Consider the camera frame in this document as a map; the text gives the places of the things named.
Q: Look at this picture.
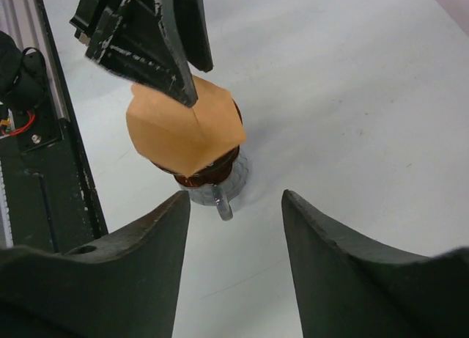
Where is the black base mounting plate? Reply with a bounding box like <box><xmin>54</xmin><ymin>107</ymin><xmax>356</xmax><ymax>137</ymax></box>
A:
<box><xmin>1</xmin><ymin>0</ymin><xmax>108</xmax><ymax>253</ymax></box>

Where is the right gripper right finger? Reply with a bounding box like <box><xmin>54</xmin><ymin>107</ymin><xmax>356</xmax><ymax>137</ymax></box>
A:
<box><xmin>281</xmin><ymin>190</ymin><xmax>468</xmax><ymax>337</ymax></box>

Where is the brown paper coffee filter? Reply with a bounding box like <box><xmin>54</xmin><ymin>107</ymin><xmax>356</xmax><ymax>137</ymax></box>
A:
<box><xmin>126</xmin><ymin>76</ymin><xmax>246</xmax><ymax>177</ymax></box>

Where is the amber glass coffee dripper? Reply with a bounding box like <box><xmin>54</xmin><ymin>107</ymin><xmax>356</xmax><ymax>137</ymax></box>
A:
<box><xmin>152</xmin><ymin>99</ymin><xmax>245</xmax><ymax>189</ymax></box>

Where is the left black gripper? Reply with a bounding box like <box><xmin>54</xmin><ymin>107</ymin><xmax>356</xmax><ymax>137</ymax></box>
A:
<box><xmin>70</xmin><ymin>0</ymin><xmax>213</xmax><ymax>107</ymax></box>

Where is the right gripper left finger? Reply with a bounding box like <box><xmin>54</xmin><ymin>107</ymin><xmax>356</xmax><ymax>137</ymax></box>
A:
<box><xmin>1</xmin><ymin>191</ymin><xmax>191</xmax><ymax>337</ymax></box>

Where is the clear glass pitcher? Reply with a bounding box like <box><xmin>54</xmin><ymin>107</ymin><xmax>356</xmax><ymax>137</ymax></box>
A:
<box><xmin>176</xmin><ymin>148</ymin><xmax>249</xmax><ymax>221</ymax></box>

